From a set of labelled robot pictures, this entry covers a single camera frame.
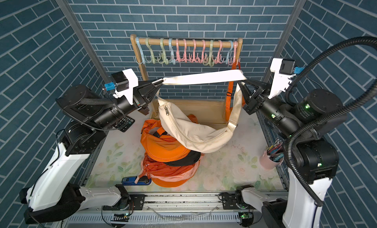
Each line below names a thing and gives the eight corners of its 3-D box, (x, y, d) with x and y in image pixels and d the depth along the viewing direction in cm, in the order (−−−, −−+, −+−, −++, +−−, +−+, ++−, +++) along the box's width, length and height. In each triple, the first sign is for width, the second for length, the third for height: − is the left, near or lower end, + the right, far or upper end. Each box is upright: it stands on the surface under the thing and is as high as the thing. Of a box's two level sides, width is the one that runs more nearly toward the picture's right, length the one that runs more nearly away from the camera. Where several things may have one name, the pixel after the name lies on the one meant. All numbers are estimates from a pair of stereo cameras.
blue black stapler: (123, 186, 81) (117, 182, 75) (125, 179, 83) (119, 175, 77) (150, 186, 81) (146, 182, 75) (151, 179, 83) (148, 175, 77)
